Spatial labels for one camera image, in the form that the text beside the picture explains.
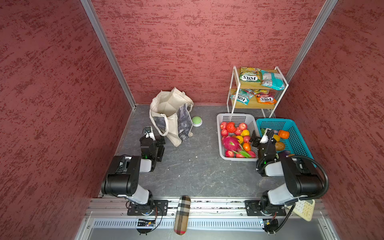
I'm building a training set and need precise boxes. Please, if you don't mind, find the orange tangerine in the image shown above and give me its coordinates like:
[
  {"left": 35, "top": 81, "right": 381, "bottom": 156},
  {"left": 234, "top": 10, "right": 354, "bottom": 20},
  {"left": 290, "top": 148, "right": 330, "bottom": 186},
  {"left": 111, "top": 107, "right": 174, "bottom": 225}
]
[{"left": 243, "top": 143, "right": 252, "bottom": 152}]

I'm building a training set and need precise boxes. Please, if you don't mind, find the cream canvas tote bag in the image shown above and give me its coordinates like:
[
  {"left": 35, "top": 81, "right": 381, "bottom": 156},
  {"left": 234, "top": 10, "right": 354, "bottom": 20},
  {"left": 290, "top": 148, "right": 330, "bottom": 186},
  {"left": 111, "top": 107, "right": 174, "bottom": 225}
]
[{"left": 150, "top": 88, "right": 194, "bottom": 147}]

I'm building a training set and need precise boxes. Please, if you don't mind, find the pink dragon fruit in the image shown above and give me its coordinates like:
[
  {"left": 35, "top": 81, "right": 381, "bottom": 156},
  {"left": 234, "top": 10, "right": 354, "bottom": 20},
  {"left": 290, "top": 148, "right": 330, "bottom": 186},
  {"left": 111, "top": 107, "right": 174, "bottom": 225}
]
[{"left": 222, "top": 136, "right": 252, "bottom": 158}]

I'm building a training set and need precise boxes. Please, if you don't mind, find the red bell pepper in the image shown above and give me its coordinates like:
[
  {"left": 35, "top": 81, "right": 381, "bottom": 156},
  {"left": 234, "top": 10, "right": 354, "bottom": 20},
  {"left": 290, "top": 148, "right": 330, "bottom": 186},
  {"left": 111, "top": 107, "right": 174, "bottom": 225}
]
[{"left": 226, "top": 122, "right": 237, "bottom": 133}]

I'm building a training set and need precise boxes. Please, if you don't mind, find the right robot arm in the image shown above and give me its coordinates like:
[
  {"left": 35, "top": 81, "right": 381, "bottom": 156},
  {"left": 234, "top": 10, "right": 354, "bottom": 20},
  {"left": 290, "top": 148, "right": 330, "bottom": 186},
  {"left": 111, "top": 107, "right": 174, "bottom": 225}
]
[{"left": 256, "top": 129, "right": 330, "bottom": 216}]

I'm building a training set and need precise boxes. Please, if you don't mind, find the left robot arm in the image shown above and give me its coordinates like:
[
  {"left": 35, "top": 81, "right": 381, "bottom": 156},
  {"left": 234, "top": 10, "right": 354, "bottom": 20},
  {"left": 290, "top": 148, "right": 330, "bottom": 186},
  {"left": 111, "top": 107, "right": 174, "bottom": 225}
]
[{"left": 101, "top": 136, "right": 165, "bottom": 216}]

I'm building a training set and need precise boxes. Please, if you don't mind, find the orange Fox's candy bag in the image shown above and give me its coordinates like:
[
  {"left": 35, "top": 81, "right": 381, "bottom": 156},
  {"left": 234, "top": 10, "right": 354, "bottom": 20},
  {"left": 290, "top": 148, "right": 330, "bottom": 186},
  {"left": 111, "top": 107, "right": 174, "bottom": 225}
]
[{"left": 256, "top": 93, "right": 277, "bottom": 105}]

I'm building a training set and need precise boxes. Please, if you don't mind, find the green Fox's candy bag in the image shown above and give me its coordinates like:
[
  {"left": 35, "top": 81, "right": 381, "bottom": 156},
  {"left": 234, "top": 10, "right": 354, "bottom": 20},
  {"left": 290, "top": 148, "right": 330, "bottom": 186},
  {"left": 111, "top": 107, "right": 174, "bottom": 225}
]
[{"left": 230, "top": 89, "right": 255, "bottom": 106}]

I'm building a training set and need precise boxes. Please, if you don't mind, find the teal snack bag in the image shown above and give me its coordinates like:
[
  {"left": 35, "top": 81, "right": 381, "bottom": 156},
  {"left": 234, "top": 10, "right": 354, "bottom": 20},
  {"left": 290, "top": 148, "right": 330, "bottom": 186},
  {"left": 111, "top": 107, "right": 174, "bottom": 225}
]
[{"left": 261, "top": 70, "right": 285, "bottom": 91}]

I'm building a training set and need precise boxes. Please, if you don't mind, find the yellow Fox's candy bag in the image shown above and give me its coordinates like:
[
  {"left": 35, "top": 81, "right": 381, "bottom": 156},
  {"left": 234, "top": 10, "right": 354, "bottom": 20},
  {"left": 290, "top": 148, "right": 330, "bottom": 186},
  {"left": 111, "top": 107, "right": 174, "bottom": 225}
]
[{"left": 239, "top": 67, "right": 262, "bottom": 83}]

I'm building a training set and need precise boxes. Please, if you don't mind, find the red apple front right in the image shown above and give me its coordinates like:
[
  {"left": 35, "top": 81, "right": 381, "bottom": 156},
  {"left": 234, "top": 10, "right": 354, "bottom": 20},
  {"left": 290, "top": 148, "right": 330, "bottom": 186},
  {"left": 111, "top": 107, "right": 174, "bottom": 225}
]
[{"left": 247, "top": 151, "right": 257, "bottom": 158}]

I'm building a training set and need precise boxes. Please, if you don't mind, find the red apple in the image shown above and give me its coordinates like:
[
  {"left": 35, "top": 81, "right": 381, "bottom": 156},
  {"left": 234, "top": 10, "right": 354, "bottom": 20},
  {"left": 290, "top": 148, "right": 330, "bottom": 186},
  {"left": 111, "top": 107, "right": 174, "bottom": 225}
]
[
  {"left": 247, "top": 151, "right": 257, "bottom": 158},
  {"left": 225, "top": 150, "right": 236, "bottom": 158},
  {"left": 239, "top": 123, "right": 248, "bottom": 131}
]

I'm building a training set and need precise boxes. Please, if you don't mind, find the teal plastic basket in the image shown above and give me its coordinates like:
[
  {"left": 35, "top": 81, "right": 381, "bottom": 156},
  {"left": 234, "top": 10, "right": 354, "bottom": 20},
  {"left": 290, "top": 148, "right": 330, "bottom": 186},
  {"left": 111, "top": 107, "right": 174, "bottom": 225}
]
[{"left": 257, "top": 118, "right": 313, "bottom": 172}]

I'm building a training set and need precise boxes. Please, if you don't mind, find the orange pumpkin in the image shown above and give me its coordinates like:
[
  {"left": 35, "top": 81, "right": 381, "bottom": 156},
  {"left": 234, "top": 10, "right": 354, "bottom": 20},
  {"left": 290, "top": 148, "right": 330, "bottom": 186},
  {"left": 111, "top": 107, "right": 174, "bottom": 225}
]
[{"left": 278, "top": 130, "right": 290, "bottom": 139}]

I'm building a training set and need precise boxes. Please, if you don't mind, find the yellow lemon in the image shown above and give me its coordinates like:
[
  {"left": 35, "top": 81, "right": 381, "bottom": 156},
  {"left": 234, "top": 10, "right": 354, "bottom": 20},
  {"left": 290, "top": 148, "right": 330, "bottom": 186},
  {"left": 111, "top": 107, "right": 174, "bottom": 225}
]
[{"left": 235, "top": 136, "right": 244, "bottom": 144}]

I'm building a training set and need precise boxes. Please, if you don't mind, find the red apple front left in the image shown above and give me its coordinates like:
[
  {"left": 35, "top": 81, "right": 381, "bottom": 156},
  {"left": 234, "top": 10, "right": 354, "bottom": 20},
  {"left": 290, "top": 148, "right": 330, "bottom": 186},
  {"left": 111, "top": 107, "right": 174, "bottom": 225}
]
[{"left": 225, "top": 150, "right": 236, "bottom": 158}]

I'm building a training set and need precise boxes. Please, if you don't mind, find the red apple top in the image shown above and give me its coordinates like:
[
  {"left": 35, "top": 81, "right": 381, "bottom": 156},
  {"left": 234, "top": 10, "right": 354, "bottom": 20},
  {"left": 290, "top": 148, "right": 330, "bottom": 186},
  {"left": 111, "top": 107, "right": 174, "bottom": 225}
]
[{"left": 239, "top": 123, "right": 248, "bottom": 131}]

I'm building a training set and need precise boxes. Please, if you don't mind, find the cream calculator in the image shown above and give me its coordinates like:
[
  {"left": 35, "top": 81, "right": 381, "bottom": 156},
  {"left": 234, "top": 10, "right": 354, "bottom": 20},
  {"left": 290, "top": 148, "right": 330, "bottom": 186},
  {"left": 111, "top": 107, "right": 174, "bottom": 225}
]
[{"left": 293, "top": 200, "right": 316, "bottom": 222}]

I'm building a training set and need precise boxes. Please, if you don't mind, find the white wooden shelf rack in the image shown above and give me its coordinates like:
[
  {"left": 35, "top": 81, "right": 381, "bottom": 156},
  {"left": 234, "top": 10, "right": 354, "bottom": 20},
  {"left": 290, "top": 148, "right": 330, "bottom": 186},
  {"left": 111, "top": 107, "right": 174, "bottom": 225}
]
[{"left": 227, "top": 67, "right": 289, "bottom": 118}]

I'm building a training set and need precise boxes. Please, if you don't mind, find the plaid pouch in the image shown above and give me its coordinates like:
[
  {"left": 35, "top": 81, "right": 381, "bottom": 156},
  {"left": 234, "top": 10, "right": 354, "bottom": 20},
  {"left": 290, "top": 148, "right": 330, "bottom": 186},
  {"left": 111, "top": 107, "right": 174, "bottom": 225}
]
[{"left": 174, "top": 196, "right": 191, "bottom": 235}]

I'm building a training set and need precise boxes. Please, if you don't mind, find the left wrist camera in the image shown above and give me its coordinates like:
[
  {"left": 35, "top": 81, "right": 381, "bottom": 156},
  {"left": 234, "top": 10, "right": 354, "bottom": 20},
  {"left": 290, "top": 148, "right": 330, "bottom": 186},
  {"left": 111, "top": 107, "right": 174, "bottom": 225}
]
[{"left": 143, "top": 126, "right": 156, "bottom": 141}]

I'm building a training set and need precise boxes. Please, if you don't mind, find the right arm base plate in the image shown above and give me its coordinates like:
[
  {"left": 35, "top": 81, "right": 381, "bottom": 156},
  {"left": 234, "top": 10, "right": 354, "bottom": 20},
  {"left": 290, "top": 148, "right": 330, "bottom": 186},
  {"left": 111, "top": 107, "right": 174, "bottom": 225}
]
[{"left": 244, "top": 200, "right": 286, "bottom": 217}]

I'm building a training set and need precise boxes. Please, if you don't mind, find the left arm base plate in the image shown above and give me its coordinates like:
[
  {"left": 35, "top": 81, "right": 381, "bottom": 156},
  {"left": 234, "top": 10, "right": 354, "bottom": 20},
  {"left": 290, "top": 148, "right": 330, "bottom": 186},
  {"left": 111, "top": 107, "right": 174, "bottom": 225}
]
[{"left": 127, "top": 200, "right": 169, "bottom": 217}]

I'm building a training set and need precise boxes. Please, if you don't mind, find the aluminium rail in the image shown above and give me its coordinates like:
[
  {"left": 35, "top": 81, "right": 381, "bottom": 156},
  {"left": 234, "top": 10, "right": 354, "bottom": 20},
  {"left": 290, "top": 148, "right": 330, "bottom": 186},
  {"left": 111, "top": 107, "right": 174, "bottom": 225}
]
[{"left": 86, "top": 197, "right": 328, "bottom": 218}]

